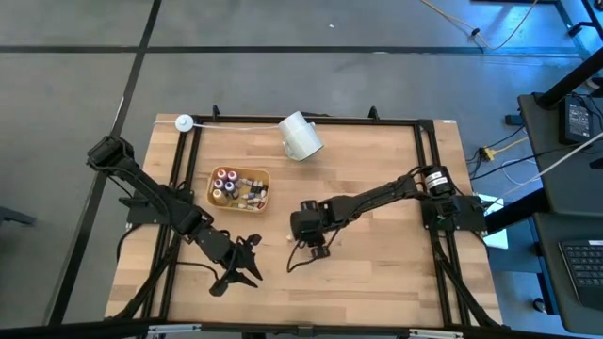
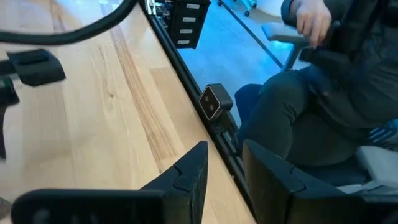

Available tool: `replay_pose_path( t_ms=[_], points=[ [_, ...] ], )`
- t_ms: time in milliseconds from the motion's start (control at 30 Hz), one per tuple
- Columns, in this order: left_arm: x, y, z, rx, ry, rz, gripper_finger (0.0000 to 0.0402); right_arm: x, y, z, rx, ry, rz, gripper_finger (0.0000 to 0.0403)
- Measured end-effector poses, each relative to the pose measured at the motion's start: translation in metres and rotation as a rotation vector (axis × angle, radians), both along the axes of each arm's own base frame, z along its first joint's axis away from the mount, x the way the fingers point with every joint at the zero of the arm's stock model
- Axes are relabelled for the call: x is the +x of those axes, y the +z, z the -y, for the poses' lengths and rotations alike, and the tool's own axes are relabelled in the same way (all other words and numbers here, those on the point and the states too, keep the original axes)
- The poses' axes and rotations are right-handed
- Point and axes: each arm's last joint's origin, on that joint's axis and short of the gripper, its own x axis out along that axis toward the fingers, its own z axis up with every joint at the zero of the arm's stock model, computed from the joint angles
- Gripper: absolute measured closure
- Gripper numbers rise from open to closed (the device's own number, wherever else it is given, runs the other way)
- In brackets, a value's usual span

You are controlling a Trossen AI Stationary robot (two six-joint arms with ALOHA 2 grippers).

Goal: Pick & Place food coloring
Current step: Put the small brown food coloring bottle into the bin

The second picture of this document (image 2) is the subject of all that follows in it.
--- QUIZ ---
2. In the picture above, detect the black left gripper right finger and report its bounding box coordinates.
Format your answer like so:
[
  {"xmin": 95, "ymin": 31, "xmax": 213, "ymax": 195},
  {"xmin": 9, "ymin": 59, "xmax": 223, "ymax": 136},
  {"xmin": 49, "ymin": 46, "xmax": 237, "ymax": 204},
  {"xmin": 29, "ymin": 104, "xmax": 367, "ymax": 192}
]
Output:
[{"xmin": 241, "ymin": 139, "xmax": 398, "ymax": 224}]

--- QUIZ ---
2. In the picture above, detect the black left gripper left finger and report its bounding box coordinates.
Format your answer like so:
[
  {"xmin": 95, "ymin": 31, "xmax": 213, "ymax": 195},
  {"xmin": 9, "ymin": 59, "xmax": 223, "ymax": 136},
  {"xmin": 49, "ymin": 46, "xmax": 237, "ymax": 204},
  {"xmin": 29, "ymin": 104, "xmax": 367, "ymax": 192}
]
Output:
[{"xmin": 11, "ymin": 141, "xmax": 209, "ymax": 224}]

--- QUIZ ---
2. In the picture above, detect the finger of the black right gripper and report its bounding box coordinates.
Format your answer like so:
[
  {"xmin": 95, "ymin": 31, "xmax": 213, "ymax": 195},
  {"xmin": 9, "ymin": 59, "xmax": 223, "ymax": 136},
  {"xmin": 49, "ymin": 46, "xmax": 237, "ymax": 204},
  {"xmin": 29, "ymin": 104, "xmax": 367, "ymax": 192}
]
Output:
[{"xmin": 6, "ymin": 48, "xmax": 67, "ymax": 87}]

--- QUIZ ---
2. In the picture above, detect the person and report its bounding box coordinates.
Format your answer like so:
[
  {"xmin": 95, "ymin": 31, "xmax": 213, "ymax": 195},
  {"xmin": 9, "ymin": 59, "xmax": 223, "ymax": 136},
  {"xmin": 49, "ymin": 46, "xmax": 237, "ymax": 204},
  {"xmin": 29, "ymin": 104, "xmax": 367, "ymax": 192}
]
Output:
[{"xmin": 234, "ymin": 0, "xmax": 398, "ymax": 187}]

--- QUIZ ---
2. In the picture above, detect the black drawer unit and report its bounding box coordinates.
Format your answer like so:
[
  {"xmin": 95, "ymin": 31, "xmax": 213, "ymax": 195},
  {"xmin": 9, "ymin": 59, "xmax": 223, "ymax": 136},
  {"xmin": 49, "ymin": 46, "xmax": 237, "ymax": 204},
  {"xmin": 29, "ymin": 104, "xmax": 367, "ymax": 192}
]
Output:
[{"xmin": 169, "ymin": 0, "xmax": 212, "ymax": 50}]

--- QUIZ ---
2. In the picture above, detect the grey office chair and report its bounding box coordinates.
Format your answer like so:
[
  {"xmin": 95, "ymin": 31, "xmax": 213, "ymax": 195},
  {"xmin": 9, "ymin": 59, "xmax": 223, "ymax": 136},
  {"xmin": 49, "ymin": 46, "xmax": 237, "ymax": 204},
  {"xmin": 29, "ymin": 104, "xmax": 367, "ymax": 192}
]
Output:
[{"xmin": 261, "ymin": 22, "xmax": 398, "ymax": 195}]

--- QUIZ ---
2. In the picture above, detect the person's hand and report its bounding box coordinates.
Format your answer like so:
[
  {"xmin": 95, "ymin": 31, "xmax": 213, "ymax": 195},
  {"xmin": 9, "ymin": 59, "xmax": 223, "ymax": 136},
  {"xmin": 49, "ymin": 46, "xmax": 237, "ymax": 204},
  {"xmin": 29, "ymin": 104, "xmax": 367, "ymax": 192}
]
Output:
[{"xmin": 294, "ymin": 0, "xmax": 333, "ymax": 47}]

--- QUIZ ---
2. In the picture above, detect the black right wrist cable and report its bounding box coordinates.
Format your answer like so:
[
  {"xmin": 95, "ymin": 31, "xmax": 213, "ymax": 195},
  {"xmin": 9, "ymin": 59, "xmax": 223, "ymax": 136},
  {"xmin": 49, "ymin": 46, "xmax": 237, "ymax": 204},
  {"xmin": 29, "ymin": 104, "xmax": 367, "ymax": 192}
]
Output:
[{"xmin": 0, "ymin": 0, "xmax": 138, "ymax": 47}]

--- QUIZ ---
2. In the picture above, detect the grey depth camera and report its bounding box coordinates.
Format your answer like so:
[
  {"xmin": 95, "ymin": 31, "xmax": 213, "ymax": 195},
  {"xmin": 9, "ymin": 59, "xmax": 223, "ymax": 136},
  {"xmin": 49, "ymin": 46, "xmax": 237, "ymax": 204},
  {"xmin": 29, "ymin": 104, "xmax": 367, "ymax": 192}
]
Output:
[{"xmin": 198, "ymin": 83, "xmax": 234, "ymax": 121}]

